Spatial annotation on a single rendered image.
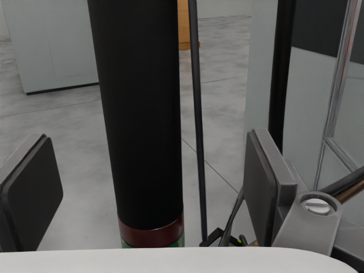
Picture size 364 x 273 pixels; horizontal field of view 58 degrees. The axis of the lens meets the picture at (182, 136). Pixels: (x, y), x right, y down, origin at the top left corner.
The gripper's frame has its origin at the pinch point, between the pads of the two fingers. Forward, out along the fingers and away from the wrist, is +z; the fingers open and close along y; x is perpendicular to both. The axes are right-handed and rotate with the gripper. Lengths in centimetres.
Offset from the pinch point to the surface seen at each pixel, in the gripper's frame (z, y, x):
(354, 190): 14.4, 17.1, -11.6
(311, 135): 220, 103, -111
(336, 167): 114, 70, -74
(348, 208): 99, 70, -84
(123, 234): 1.7, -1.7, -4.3
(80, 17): 528, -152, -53
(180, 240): 2.0, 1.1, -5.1
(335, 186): 13.1, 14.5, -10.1
